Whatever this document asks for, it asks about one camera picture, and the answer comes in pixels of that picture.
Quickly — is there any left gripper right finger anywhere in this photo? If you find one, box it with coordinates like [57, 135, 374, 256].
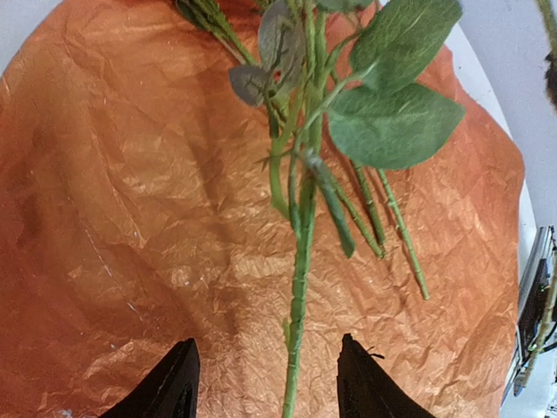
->
[337, 334, 433, 418]

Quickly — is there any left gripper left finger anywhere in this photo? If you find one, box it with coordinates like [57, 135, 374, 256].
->
[103, 338, 200, 418]

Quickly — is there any orange yellow wrapping paper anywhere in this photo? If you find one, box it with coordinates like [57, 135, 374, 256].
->
[1, 1, 524, 417]

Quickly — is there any pink rose stem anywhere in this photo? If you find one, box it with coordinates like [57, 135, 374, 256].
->
[229, 1, 465, 417]

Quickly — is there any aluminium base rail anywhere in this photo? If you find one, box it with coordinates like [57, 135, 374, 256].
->
[500, 226, 556, 417]

